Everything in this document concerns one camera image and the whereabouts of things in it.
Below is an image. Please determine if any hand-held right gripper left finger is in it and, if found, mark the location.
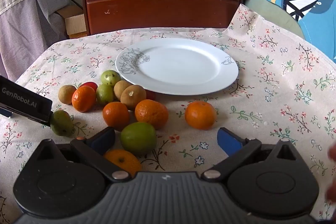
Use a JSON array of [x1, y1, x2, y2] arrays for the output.
[[35, 126, 132, 182]]

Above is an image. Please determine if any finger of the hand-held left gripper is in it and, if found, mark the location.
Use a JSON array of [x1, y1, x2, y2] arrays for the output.
[[0, 106, 52, 127]]

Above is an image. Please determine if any green lime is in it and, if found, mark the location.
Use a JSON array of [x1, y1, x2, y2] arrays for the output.
[[120, 122, 157, 156]]

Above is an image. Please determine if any wooden nightstand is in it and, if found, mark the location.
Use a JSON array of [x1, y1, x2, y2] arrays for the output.
[[72, 0, 253, 36]]

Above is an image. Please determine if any pale green cushion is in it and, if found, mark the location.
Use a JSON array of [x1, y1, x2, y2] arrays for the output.
[[241, 0, 306, 39]]

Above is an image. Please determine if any spotted green jujube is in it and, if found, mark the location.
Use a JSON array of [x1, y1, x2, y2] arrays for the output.
[[100, 70, 122, 87]]

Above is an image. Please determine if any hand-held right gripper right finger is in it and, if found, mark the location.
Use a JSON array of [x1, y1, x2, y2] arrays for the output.
[[201, 127, 302, 182]]

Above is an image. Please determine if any open cardboard box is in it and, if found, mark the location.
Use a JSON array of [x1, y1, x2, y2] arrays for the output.
[[55, 5, 88, 39]]

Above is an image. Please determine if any brown longan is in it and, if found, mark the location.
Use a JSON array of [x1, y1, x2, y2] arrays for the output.
[[120, 84, 147, 110], [58, 85, 77, 105], [114, 80, 130, 100]]

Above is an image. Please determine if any white plate with line drawing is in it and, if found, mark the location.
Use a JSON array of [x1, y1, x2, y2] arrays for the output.
[[115, 38, 239, 95]]

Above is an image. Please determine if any floral tablecloth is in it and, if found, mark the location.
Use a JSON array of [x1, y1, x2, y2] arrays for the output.
[[0, 4, 336, 222]]

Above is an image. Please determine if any orange mandarin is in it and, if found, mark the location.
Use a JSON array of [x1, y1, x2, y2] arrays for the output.
[[185, 101, 217, 130], [135, 99, 169, 130], [102, 102, 131, 131], [72, 86, 96, 113], [104, 149, 142, 178]]

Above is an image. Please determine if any small green jujube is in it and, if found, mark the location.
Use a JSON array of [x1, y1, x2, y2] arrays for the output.
[[96, 84, 114, 105], [50, 110, 74, 137]]

